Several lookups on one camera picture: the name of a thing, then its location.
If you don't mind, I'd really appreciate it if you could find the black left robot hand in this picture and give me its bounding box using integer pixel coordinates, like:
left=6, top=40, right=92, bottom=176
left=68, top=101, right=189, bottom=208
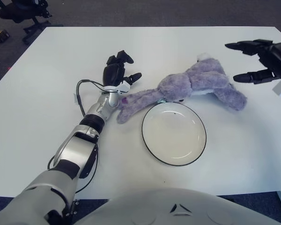
left=102, top=50, right=142, bottom=94

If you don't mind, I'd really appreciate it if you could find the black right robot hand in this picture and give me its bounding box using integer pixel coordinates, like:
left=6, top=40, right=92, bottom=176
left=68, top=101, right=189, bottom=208
left=224, top=39, right=281, bottom=96

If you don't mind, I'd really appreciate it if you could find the purple plush bunny doll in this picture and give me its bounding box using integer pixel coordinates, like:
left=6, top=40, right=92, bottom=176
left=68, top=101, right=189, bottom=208
left=116, top=52, right=248, bottom=124

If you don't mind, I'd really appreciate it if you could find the white plate black rim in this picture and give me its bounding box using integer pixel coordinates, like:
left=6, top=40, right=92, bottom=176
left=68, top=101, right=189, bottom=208
left=141, top=102, right=207, bottom=167

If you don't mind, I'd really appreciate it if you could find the silver robot torso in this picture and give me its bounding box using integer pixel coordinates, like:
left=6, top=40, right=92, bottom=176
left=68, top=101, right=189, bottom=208
left=74, top=187, right=281, bottom=225

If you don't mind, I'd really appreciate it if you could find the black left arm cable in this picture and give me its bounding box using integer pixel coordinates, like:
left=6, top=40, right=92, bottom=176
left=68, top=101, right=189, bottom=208
left=47, top=79, right=106, bottom=194

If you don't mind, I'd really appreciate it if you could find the black table bracket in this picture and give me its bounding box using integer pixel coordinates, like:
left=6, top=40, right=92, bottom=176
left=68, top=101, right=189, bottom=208
left=72, top=199, right=80, bottom=215

